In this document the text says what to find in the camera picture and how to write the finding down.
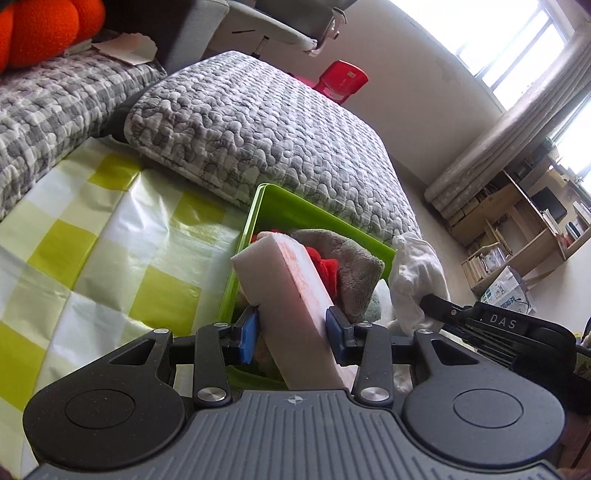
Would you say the white pink sponge block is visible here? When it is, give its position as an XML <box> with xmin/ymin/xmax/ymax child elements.
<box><xmin>231</xmin><ymin>232</ymin><xmax>356</xmax><ymax>390</ymax></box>

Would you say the grey plush towel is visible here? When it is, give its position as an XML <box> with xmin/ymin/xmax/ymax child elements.
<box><xmin>290</xmin><ymin>229</ymin><xmax>385</xmax><ymax>324</ymax></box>

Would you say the white cloth rabbit toy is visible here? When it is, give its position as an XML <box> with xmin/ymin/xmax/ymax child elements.
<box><xmin>388</xmin><ymin>232</ymin><xmax>450</xmax><ymax>336</ymax></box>

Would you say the white paper shopping bag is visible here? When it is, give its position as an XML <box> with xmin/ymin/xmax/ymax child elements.
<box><xmin>480</xmin><ymin>266</ymin><xmax>534</xmax><ymax>315</ymax></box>

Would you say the red white plush toy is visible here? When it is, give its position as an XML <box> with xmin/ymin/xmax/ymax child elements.
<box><xmin>242</xmin><ymin>232</ymin><xmax>339</xmax><ymax>303</ymax></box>

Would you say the wooden desk shelf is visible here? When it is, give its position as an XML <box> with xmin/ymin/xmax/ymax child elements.
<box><xmin>447</xmin><ymin>156</ymin><xmax>590</xmax><ymax>295</ymax></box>

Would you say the green checkered plastic tablecloth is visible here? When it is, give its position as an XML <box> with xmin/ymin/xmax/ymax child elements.
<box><xmin>1</xmin><ymin>139</ymin><xmax>245</xmax><ymax>478</ymax></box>

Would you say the grey quilted cushion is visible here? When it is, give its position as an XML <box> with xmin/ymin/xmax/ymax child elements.
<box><xmin>123</xmin><ymin>51</ymin><xmax>420</xmax><ymax>244</ymax></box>

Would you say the grey floral curtain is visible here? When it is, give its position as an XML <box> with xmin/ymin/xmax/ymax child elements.
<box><xmin>425</xmin><ymin>23</ymin><xmax>590</xmax><ymax>220</ymax></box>

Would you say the red plastic child chair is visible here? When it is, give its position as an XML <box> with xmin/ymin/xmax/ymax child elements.
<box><xmin>298</xmin><ymin>60</ymin><xmax>369</xmax><ymax>105</ymax></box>

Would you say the grey checkered sofa cover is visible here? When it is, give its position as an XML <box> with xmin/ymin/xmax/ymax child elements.
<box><xmin>1</xmin><ymin>50</ymin><xmax>166</xmax><ymax>216</ymax></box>

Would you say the torn white paper piece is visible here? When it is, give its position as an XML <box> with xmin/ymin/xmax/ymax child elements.
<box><xmin>92</xmin><ymin>33</ymin><xmax>157</xmax><ymax>66</ymax></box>

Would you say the dark grey sofa armrest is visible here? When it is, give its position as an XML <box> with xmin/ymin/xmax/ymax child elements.
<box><xmin>104</xmin><ymin>0</ymin><xmax>229</xmax><ymax>73</ymax></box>

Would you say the grey office chair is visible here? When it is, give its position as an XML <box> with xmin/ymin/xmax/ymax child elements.
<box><xmin>228</xmin><ymin>0</ymin><xmax>356</xmax><ymax>59</ymax></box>

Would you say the orange ball plush cushion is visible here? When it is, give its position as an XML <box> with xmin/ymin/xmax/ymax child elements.
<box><xmin>1</xmin><ymin>0</ymin><xmax>106</xmax><ymax>71</ymax></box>

